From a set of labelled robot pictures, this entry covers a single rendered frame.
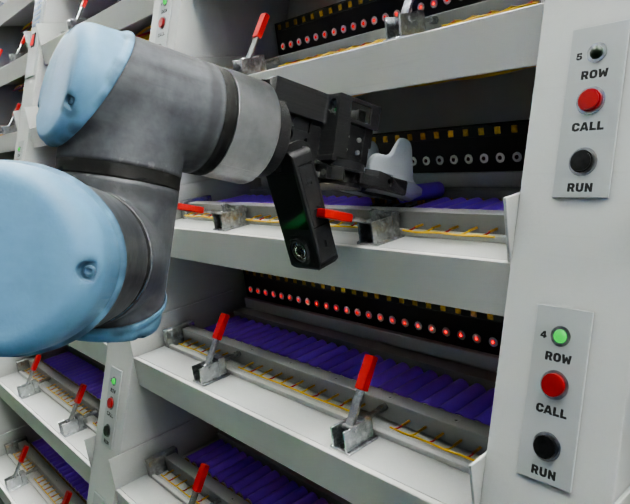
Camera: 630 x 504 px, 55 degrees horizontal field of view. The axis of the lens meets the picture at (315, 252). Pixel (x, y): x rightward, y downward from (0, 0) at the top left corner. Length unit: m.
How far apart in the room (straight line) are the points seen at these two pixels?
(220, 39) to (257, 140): 0.56
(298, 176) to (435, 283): 0.15
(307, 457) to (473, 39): 0.42
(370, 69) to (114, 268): 0.39
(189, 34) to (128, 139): 0.58
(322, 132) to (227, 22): 0.51
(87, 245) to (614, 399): 0.33
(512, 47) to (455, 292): 0.20
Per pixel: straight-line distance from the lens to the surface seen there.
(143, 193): 0.44
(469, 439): 0.59
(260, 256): 0.72
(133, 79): 0.45
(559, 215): 0.47
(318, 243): 0.55
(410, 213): 0.61
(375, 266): 0.58
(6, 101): 2.35
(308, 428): 0.66
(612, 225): 0.45
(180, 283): 0.98
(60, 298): 0.30
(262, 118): 0.49
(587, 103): 0.47
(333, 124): 0.56
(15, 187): 0.30
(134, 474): 1.03
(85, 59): 0.44
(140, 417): 1.00
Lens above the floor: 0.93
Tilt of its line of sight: 1 degrees up
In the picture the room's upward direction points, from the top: 8 degrees clockwise
